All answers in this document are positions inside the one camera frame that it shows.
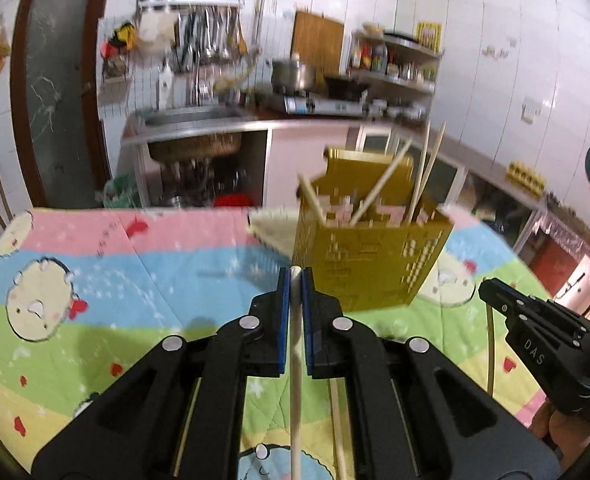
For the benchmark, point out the steel kitchen sink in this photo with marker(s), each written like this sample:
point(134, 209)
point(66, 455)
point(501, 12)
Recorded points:
point(195, 117)

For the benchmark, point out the white soap bottle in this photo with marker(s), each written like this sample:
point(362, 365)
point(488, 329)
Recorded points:
point(165, 82)

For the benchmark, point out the rectangular wooden cutting board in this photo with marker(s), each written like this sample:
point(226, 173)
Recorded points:
point(319, 42)

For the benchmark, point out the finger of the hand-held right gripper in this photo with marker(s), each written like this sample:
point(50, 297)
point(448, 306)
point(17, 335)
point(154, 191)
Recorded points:
point(540, 355)
point(550, 317)

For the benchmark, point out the brown door with glass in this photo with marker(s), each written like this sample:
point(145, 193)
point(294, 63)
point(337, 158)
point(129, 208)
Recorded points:
point(60, 100)

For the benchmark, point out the kitchen counter cabinet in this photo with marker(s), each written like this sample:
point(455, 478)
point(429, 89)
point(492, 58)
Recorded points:
point(480, 175)

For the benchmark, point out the lace cloth cover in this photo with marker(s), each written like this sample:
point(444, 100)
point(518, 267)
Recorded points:
point(570, 237)

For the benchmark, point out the white wall socket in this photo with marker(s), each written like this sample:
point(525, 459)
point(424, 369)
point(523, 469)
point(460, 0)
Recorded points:
point(531, 112)

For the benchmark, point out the golden perforated utensil holder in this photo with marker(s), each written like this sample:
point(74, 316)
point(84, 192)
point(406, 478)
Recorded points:
point(365, 260)

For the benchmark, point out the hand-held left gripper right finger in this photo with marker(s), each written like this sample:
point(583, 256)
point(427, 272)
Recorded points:
point(307, 320)

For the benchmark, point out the row of hanging kitchen utensils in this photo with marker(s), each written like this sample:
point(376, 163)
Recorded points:
point(210, 37)

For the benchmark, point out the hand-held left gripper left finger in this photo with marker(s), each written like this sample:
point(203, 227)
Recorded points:
point(284, 320)

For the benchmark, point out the steel cooking pot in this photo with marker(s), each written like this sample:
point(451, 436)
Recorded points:
point(292, 75)

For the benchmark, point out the metal wall utensil rack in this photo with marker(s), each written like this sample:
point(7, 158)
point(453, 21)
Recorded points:
point(190, 4)

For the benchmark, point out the white wall pipe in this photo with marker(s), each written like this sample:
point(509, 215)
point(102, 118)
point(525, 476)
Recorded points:
point(262, 0)

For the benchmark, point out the yellow egg carton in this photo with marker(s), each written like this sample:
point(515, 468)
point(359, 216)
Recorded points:
point(526, 176)

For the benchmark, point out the beige woven mat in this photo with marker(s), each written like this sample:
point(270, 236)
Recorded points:
point(272, 227)

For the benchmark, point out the gas stove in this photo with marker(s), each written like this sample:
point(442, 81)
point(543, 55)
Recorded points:
point(317, 105)

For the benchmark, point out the yellow wall poster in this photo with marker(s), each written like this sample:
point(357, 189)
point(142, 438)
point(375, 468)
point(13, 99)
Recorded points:
point(429, 36)

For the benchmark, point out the thin leaning stick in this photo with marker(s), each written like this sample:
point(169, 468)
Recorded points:
point(2, 195)

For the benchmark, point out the colourful printed blanket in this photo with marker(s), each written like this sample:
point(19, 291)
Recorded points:
point(125, 310)

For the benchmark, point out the metal corner shelf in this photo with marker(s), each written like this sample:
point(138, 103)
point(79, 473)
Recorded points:
point(395, 77)

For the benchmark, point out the black wok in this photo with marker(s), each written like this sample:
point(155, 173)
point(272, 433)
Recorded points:
point(346, 87)

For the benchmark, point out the person's right hand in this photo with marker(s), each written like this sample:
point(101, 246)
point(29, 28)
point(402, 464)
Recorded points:
point(565, 432)

